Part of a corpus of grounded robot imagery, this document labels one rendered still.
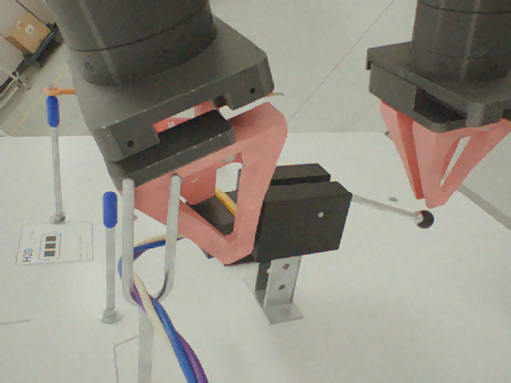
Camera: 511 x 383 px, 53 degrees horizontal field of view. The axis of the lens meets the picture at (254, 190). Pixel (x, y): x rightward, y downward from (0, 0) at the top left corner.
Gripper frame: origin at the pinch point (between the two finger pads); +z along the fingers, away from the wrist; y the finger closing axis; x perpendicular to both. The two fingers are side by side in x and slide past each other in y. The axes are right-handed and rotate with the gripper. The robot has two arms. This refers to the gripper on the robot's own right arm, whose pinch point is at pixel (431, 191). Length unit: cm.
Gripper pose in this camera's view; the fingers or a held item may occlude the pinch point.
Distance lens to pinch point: 37.7
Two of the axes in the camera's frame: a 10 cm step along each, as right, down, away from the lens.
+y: 4.0, 4.9, -7.7
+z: 0.2, 8.4, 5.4
